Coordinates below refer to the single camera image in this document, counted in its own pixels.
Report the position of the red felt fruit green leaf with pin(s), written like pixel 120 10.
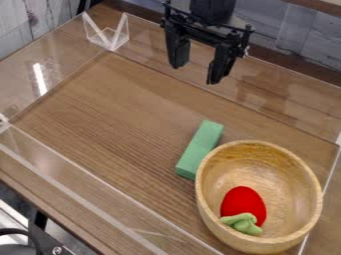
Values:
pixel 243 210

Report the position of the clear acrylic enclosure wall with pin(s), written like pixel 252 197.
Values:
pixel 98 122

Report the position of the black table leg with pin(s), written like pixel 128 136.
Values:
pixel 41 220

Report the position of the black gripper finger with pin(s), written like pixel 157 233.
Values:
pixel 179 46
pixel 221 65

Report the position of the light wooden oval bowl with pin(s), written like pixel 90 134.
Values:
pixel 284 180

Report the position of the green rectangular foam block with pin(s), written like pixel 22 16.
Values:
pixel 201 145

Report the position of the clear acrylic corner bracket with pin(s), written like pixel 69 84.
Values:
pixel 109 38

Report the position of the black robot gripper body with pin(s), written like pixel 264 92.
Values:
pixel 209 22

